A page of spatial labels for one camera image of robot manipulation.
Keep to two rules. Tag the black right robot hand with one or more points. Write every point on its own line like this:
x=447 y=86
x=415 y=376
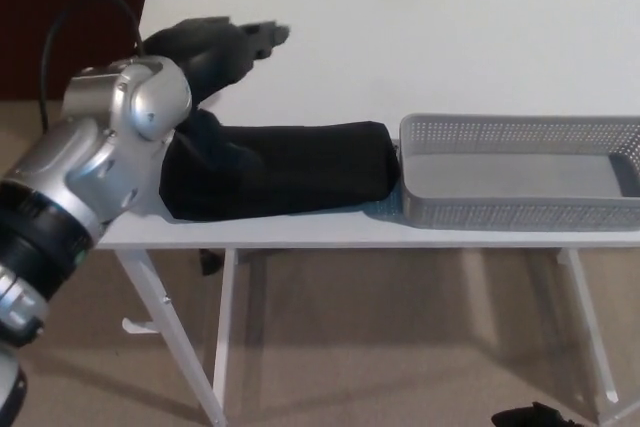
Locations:
x=530 y=414

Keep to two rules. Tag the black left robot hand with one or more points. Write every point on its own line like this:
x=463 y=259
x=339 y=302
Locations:
x=215 y=52

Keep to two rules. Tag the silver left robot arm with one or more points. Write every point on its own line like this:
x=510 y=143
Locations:
x=95 y=147

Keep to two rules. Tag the black fabric pencil case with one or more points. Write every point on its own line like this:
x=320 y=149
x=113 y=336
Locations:
x=280 y=169

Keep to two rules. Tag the dark red panel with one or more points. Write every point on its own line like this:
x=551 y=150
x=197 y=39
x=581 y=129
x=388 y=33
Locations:
x=70 y=22

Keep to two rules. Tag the white folding table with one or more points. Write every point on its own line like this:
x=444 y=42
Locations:
x=400 y=47

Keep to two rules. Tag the grey perforated plastic basket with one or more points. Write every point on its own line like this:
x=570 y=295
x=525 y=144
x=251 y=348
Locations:
x=520 y=172

